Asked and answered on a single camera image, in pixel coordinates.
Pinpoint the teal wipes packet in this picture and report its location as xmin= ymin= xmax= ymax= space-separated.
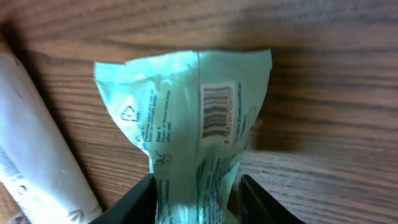
xmin=94 ymin=50 xmax=272 ymax=223

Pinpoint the white tube gold cap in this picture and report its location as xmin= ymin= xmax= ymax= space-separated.
xmin=1 ymin=53 xmax=102 ymax=223

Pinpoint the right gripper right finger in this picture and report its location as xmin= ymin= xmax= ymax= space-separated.
xmin=238 ymin=174 xmax=304 ymax=224

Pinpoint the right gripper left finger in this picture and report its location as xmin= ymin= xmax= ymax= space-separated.
xmin=90 ymin=174 xmax=157 ymax=224

